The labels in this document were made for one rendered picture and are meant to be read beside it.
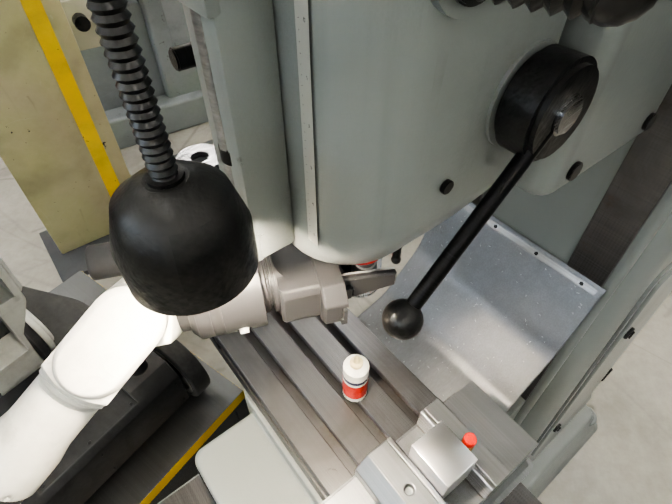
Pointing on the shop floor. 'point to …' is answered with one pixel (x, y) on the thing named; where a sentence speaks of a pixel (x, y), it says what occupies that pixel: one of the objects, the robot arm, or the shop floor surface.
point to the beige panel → (56, 131)
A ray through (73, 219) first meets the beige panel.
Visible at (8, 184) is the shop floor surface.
